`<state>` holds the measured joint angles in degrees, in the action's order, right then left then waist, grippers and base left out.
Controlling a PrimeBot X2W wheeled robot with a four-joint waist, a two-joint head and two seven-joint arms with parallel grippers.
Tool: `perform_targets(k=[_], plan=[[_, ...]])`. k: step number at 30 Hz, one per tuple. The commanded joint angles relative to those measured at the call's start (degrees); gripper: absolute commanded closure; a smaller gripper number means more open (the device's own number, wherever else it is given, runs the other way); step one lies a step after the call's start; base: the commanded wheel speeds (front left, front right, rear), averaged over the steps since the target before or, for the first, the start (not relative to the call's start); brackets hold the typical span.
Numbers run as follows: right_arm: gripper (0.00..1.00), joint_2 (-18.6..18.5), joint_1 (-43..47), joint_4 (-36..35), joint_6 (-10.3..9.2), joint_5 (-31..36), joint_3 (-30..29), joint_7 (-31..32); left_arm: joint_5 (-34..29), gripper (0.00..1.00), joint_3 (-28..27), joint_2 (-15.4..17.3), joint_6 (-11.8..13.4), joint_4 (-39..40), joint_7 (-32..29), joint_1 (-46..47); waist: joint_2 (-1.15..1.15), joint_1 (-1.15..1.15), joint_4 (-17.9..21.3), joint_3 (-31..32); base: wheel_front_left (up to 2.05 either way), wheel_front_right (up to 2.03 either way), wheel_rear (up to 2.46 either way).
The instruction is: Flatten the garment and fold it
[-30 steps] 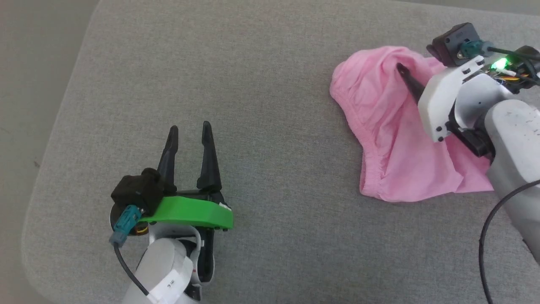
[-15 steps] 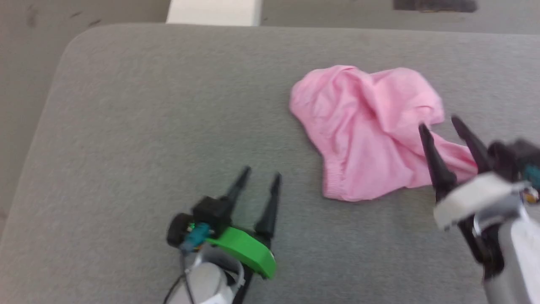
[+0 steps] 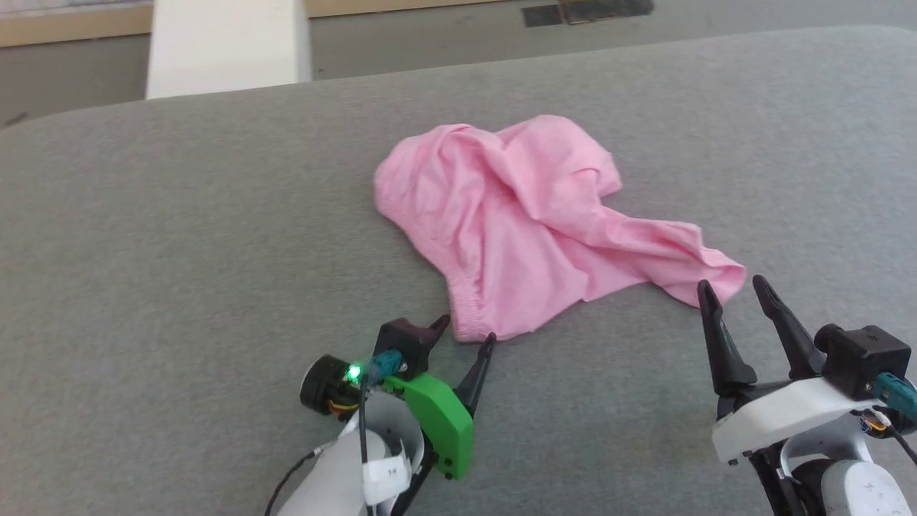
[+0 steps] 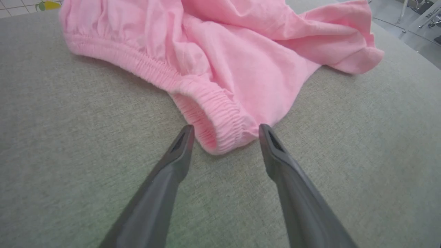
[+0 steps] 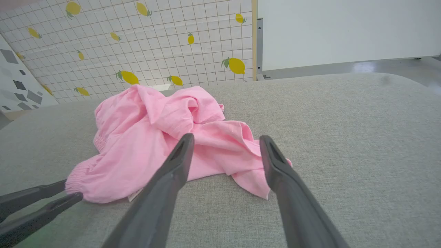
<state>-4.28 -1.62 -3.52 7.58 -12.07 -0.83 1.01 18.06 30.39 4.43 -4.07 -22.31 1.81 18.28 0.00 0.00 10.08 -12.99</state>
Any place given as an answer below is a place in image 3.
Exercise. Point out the small black tape patch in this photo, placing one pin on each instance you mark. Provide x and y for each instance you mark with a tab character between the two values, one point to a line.
541	16

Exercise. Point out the large black tape patch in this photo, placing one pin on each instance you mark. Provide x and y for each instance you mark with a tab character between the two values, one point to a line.
609	8

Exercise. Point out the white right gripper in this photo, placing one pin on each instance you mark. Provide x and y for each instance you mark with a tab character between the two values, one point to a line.
774	419

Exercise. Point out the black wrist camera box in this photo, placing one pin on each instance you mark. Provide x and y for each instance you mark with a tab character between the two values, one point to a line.
860	358
402	344

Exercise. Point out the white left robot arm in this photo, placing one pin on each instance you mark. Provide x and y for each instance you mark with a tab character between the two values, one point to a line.
337	473

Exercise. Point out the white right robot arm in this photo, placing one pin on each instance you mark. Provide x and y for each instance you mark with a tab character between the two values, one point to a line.
860	491

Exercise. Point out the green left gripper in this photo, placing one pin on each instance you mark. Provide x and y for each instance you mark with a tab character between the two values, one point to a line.
444	423

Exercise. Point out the grey fabric sofa cushion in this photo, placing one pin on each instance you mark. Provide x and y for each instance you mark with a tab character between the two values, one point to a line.
179	251

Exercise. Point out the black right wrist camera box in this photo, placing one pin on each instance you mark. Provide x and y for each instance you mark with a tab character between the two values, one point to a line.
860	358

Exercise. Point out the pink cloth garment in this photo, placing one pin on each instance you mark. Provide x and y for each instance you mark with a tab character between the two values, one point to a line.
516	215

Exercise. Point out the white box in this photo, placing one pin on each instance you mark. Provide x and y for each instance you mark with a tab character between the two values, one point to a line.
222	50

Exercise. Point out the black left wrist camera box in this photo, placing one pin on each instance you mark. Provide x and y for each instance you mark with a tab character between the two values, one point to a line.
402	344

